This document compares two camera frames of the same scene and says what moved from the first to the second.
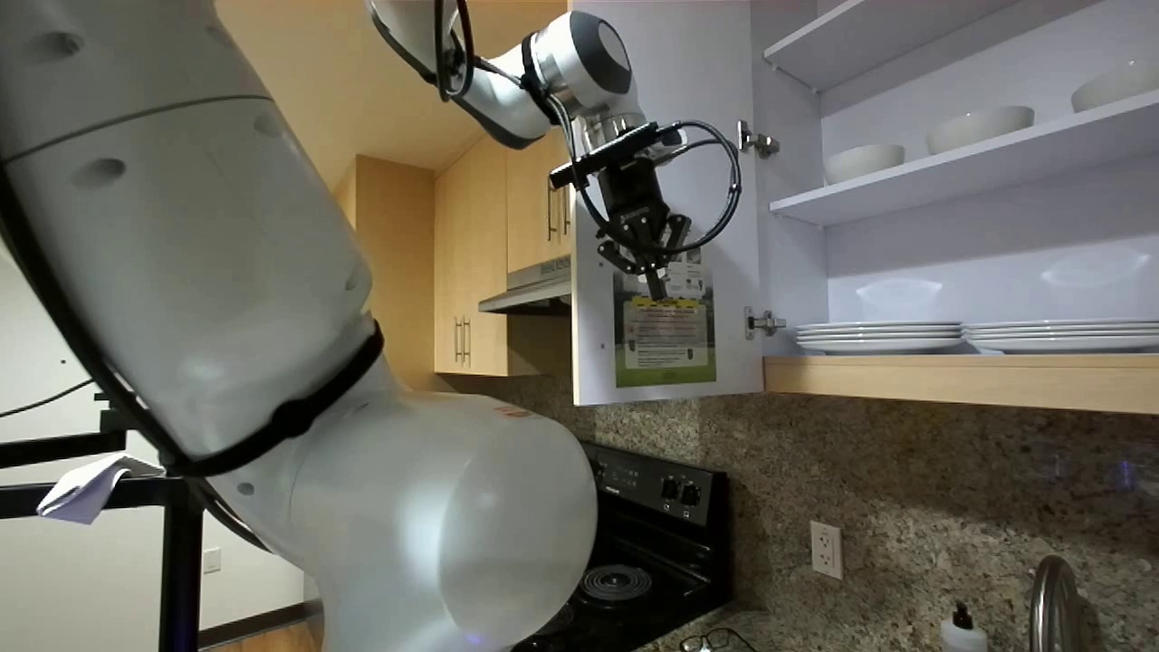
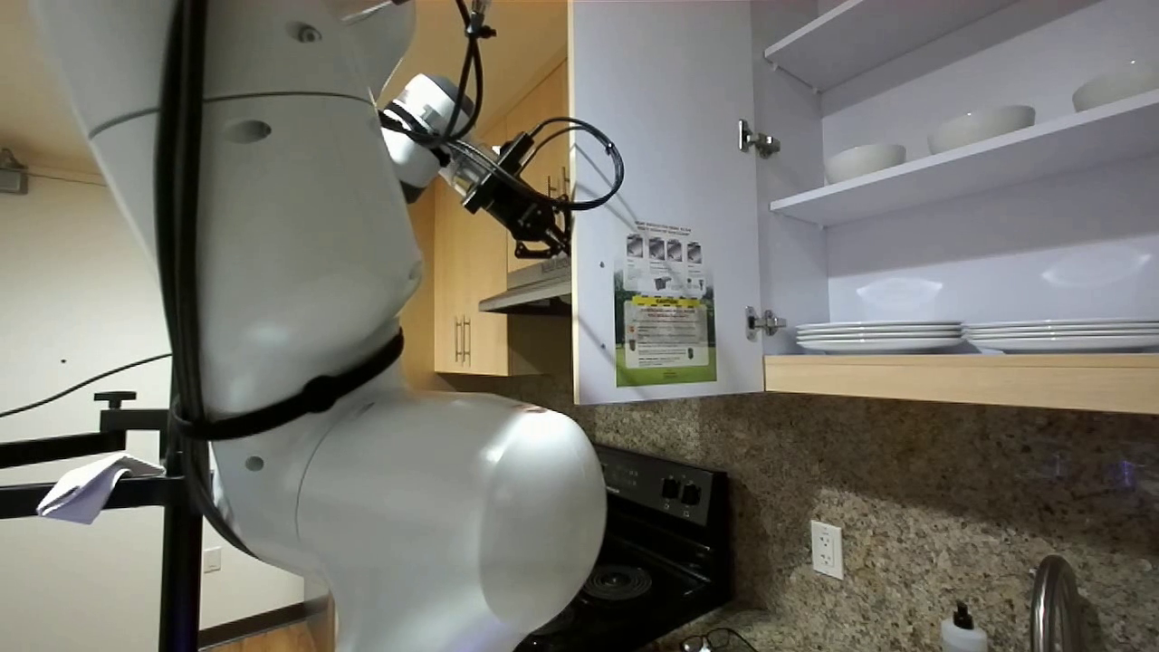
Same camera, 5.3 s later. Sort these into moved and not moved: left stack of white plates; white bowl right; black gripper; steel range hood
Moved: black gripper
Not moved: steel range hood; white bowl right; left stack of white plates
